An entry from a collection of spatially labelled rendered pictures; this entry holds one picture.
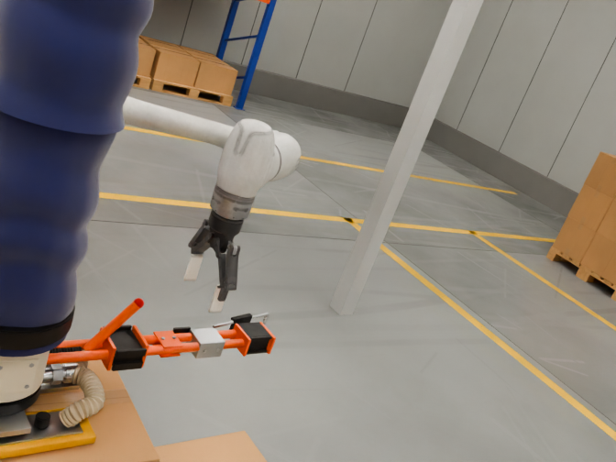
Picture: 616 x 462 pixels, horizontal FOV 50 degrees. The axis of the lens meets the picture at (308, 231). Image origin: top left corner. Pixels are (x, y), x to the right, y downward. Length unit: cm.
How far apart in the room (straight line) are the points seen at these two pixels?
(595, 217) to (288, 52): 586
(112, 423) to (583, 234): 692
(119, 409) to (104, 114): 72
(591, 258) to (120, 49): 716
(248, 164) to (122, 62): 38
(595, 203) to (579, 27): 454
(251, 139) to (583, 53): 1049
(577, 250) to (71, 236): 716
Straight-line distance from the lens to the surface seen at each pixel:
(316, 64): 1177
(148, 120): 156
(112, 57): 110
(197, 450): 216
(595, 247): 793
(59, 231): 121
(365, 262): 438
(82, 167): 117
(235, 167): 138
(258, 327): 171
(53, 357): 145
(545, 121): 1174
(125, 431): 153
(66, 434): 146
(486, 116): 1248
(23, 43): 110
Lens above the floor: 193
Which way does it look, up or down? 20 degrees down
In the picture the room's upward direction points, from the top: 20 degrees clockwise
